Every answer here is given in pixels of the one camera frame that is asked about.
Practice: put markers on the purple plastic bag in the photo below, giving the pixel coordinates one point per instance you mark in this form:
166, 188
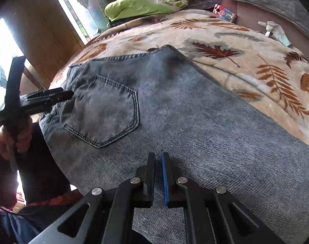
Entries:
202, 3

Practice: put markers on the small colourful box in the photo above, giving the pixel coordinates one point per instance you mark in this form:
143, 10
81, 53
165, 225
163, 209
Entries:
224, 12

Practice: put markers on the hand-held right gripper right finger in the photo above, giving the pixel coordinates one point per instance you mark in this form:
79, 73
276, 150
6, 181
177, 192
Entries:
165, 178

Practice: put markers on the person's left hand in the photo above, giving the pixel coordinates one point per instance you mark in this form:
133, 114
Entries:
2, 142

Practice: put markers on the grey denim pants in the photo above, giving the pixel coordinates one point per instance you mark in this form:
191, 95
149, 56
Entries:
195, 132

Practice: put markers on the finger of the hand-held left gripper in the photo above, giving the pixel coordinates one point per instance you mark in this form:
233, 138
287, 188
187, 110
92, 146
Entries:
60, 96

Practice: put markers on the white glove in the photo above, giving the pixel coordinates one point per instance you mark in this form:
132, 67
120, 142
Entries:
272, 28

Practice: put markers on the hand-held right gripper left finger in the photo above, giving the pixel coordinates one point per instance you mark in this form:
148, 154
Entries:
152, 172

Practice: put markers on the pink pillow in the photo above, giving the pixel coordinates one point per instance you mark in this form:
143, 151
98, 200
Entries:
251, 15

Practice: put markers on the leaf print fleece blanket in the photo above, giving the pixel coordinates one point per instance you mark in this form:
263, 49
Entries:
220, 35

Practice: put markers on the person's left forearm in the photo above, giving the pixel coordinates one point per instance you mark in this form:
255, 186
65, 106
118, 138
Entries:
2, 183

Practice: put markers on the person's dark clothed body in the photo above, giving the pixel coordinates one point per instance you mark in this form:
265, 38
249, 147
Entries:
42, 170

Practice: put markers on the stained glass window pane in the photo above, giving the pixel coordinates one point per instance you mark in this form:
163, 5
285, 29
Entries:
2, 63
78, 2

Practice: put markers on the wooden window frame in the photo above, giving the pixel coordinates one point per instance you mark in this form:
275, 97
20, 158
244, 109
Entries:
42, 30

